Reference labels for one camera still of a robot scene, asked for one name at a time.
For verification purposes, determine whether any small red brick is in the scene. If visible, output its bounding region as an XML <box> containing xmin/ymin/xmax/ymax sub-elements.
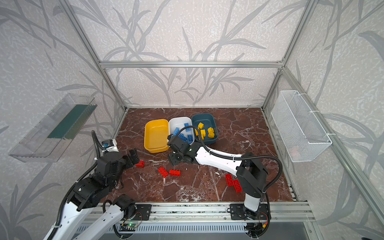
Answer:
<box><xmin>136</xmin><ymin>161</ymin><xmax>145</xmax><ymax>168</ymax></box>

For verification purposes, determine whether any blue brick group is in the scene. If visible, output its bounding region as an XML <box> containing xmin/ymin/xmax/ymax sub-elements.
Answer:
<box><xmin>184</xmin><ymin>123</ymin><xmax>191</xmax><ymax>132</ymax></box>

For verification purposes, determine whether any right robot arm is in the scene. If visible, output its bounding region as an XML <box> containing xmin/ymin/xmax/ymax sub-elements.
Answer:
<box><xmin>167</xmin><ymin>135</ymin><xmax>283</xmax><ymax>220</ymax></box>

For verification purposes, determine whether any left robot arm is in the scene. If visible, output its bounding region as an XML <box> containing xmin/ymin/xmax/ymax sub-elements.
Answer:
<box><xmin>45</xmin><ymin>149</ymin><xmax>140</xmax><ymax>240</ymax></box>

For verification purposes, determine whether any white plastic bin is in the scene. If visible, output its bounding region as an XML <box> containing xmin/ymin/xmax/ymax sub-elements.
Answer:
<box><xmin>169</xmin><ymin>117</ymin><xmax>195</xmax><ymax>140</ymax></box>

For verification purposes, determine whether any yellow plastic bin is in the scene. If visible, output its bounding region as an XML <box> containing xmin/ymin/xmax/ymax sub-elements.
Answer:
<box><xmin>144</xmin><ymin>119</ymin><xmax>169</xmax><ymax>154</ymax></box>

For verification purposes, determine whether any teal plastic bin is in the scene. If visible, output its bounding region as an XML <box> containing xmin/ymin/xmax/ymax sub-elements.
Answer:
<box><xmin>192</xmin><ymin>113</ymin><xmax>219</xmax><ymax>145</ymax></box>

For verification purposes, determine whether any green circuit board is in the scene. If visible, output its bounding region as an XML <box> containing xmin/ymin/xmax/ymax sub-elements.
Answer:
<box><xmin>119</xmin><ymin>223</ymin><xmax>139</xmax><ymax>232</ymax></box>

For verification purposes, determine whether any right base wiring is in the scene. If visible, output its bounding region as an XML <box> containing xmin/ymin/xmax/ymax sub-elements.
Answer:
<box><xmin>244</xmin><ymin>220</ymin><xmax>272</xmax><ymax>239</ymax></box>

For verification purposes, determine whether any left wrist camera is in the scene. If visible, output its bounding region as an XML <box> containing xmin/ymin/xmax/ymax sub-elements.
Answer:
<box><xmin>101</xmin><ymin>139</ymin><xmax>119</xmax><ymax>153</ymax></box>

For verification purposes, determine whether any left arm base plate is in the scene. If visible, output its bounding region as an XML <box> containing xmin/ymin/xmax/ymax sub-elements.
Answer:
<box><xmin>130</xmin><ymin>204</ymin><xmax>152</xmax><ymax>221</ymax></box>

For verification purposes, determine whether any clear plastic wall tray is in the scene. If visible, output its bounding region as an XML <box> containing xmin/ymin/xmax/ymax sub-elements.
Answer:
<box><xmin>9</xmin><ymin>94</ymin><xmax>97</xmax><ymax>163</ymax></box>

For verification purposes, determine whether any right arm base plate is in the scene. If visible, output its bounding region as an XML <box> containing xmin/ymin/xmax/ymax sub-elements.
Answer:
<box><xmin>229</xmin><ymin>203</ymin><xmax>271</xmax><ymax>221</ymax></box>

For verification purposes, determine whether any white wire mesh basket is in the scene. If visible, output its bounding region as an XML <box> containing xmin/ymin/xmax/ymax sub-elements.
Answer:
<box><xmin>271</xmin><ymin>90</ymin><xmax>332</xmax><ymax>163</ymax></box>

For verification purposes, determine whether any aluminium front rail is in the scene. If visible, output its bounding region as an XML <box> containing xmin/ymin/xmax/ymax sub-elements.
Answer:
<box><xmin>132</xmin><ymin>202</ymin><xmax>316</xmax><ymax>224</ymax></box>

